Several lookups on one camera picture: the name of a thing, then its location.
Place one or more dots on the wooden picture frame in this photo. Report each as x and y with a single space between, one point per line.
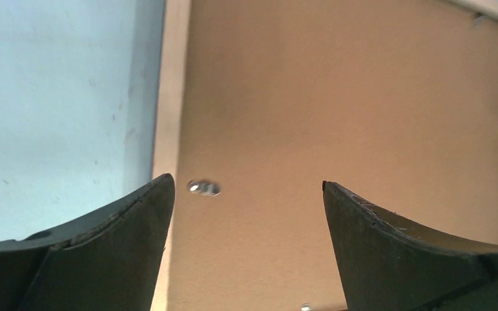
167 107

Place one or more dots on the metal turn clip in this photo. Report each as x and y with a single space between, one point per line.
203 187
477 19
306 307

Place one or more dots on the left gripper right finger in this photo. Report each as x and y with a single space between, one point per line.
389 262

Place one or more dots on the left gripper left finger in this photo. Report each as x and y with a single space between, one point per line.
108 259

